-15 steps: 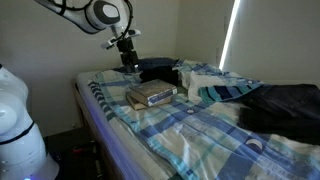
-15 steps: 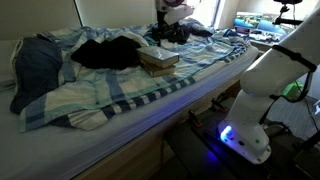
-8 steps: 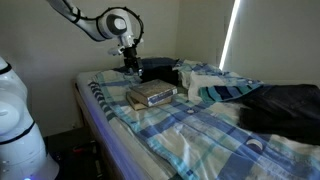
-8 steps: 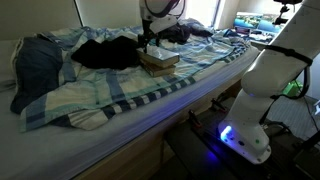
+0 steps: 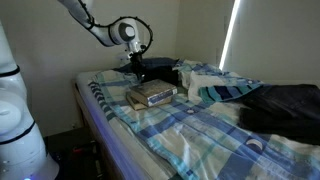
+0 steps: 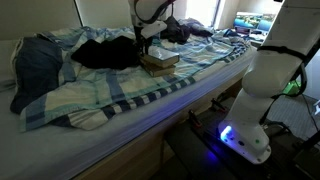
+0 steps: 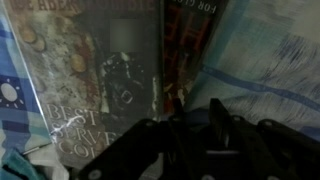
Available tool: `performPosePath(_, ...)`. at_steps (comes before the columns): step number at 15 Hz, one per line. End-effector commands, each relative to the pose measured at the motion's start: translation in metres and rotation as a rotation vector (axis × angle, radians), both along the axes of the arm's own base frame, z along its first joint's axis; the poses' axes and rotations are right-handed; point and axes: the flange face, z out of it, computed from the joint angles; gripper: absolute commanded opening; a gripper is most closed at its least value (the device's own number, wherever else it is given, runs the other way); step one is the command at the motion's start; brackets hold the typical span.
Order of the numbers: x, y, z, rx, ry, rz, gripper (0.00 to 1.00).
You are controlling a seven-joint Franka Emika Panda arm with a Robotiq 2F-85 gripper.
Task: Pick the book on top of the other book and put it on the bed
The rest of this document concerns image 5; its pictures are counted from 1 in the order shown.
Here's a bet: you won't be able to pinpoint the dark blue pillow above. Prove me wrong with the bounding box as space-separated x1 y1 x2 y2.
113 56 181 75

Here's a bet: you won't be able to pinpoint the wooden bed frame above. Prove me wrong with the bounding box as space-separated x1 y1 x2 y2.
72 82 125 180

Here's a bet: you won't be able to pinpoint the dark denim garment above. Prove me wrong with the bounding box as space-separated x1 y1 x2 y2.
237 83 320 146

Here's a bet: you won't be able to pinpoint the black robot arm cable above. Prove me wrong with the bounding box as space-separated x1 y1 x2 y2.
77 0 155 55

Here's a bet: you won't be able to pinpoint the tan book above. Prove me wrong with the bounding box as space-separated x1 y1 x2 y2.
125 91 173 112

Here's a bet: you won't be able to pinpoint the black garment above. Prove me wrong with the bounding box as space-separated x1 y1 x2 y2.
142 65 180 87

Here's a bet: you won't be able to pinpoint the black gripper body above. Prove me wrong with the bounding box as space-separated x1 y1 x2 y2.
129 51 146 76

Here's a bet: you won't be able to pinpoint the red black clamp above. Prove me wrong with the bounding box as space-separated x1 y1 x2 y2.
71 145 92 155

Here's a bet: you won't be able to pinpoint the blue plaid duvet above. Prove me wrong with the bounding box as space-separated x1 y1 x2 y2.
87 59 320 180

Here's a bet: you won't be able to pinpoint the books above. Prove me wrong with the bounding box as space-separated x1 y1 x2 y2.
129 78 179 108

